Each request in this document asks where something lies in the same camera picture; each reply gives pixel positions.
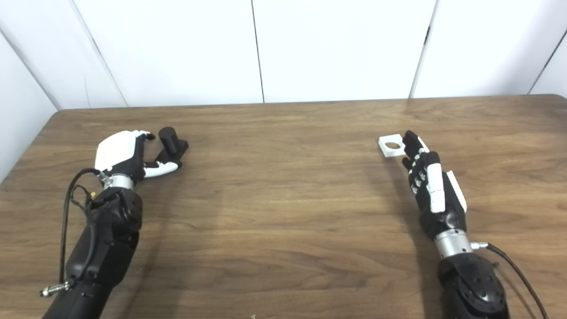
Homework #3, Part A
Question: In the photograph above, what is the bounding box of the black and white right hand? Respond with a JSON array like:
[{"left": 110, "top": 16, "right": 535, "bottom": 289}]
[{"left": 401, "top": 130, "right": 467, "bottom": 241}]

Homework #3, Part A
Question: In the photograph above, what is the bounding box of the black and white left hand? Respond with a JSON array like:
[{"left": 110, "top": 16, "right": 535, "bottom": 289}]
[{"left": 95, "top": 130, "right": 182, "bottom": 181}]

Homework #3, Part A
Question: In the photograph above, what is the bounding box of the black peg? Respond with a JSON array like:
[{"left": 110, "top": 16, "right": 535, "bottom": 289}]
[{"left": 153, "top": 127, "right": 189, "bottom": 165}]

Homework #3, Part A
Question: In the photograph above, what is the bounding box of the white square piece with hole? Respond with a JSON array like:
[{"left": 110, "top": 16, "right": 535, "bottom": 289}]
[{"left": 378, "top": 132, "right": 406, "bottom": 158}]

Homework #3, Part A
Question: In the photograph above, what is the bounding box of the thin wire with yellow connector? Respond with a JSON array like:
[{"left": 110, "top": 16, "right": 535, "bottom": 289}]
[{"left": 71, "top": 185, "right": 98, "bottom": 211}]

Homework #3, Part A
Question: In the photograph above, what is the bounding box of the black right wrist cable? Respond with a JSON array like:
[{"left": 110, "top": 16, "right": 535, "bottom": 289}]
[{"left": 470, "top": 241, "right": 549, "bottom": 319}]

